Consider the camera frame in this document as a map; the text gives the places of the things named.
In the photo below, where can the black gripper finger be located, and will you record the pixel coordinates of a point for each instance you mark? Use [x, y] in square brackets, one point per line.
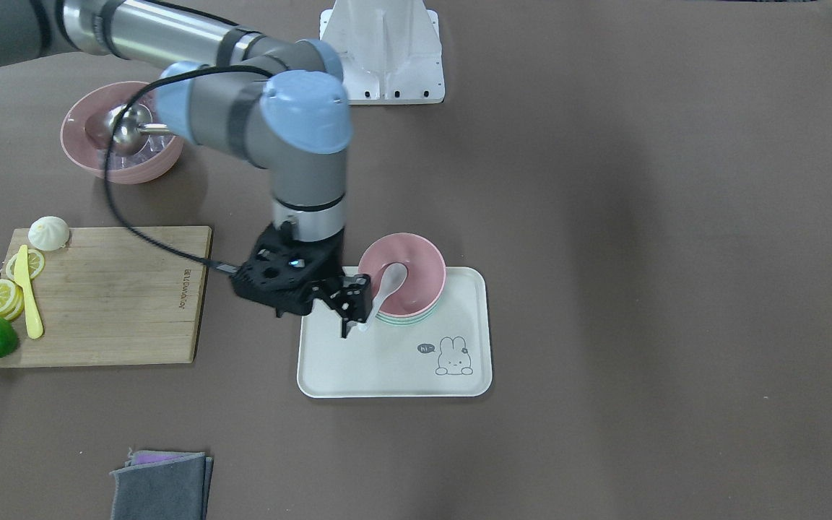
[346, 327]

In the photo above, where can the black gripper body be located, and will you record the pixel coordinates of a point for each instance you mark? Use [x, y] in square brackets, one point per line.
[331, 263]

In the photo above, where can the white ceramic spoon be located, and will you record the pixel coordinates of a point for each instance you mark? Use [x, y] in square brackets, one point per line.
[393, 277]

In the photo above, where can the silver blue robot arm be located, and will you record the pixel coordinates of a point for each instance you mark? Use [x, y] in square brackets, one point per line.
[277, 105]

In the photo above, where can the green bowl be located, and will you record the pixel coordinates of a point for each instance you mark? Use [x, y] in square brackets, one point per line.
[407, 321]

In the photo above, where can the large pink bowl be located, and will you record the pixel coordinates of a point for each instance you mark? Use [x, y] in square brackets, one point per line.
[130, 158]

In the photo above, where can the white tray with rabbit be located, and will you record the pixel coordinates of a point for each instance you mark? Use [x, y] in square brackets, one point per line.
[447, 354]

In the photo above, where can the wooden cutting board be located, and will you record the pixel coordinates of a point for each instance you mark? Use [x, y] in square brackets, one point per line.
[109, 298]

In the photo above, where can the metal ice scoop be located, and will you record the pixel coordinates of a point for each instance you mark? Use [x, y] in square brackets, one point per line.
[124, 131]

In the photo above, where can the grey folded cloth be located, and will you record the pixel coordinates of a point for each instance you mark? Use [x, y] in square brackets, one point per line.
[179, 490]

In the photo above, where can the purple folded cloth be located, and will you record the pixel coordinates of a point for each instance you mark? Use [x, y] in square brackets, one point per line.
[146, 457]

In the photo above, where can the white steamed bun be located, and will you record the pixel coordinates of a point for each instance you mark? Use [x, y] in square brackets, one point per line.
[49, 233]

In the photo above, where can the small lemon slice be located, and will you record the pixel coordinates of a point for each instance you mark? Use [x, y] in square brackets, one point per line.
[36, 262]

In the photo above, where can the yellow plastic knife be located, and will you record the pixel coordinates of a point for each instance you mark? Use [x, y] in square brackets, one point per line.
[21, 272]

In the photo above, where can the back lemon slice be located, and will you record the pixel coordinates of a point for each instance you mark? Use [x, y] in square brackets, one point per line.
[16, 307]

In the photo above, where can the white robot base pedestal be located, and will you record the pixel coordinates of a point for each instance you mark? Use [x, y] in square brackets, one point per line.
[390, 51]

